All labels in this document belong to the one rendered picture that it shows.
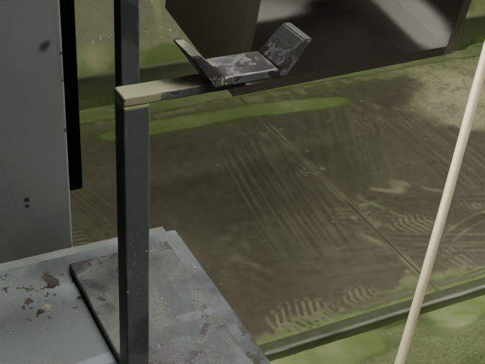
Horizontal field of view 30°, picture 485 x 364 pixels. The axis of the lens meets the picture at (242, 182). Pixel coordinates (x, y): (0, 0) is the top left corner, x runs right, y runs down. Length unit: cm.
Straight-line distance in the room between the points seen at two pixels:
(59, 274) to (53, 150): 36
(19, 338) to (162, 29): 202
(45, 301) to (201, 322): 14
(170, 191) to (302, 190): 35
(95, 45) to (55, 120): 152
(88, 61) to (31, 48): 155
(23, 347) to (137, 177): 29
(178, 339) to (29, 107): 47
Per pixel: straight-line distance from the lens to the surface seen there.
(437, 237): 151
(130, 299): 60
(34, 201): 124
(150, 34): 275
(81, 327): 81
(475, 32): 337
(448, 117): 287
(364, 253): 220
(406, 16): 234
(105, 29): 271
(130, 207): 56
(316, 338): 195
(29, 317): 83
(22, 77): 115
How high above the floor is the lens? 133
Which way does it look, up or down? 32 degrees down
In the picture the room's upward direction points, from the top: 4 degrees clockwise
